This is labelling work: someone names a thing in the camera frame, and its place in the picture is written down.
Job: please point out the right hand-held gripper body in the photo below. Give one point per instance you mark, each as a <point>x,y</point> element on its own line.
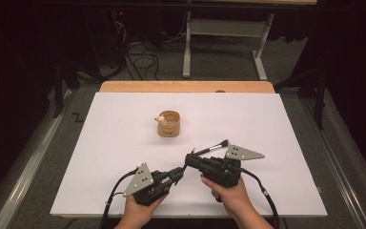
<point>219,171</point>

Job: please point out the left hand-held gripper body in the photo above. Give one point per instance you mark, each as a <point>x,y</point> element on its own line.
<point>146,187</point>

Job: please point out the thin dark brush gold ferrule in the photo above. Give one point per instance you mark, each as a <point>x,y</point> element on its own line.
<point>192,150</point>

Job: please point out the black makeup brush silver ferrule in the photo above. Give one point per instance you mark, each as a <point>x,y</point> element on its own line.
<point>214,147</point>

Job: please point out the small wooden cup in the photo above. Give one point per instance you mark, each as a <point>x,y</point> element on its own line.
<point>168,130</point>

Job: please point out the person's left hand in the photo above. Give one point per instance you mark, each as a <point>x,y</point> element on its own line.
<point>139,211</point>

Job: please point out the person's right hand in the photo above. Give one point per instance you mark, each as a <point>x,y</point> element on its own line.
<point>235,197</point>

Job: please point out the white table mat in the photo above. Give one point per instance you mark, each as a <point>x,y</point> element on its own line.
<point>108,143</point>

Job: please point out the wooden board strip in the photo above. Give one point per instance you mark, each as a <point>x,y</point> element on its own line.
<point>171,86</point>

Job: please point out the black metal stand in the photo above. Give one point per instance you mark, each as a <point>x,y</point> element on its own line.
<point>321,101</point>
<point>58,89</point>

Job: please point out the dark device with red light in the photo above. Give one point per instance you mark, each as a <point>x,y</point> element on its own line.
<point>120,19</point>

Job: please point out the dark curtain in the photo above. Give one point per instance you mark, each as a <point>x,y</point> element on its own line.
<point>12,79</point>
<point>355,79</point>

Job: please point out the white metal desk frame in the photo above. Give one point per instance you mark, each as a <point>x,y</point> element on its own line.
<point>187,47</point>

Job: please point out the silver floor rail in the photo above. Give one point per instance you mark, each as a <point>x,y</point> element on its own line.
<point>28,171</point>
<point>336,165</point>

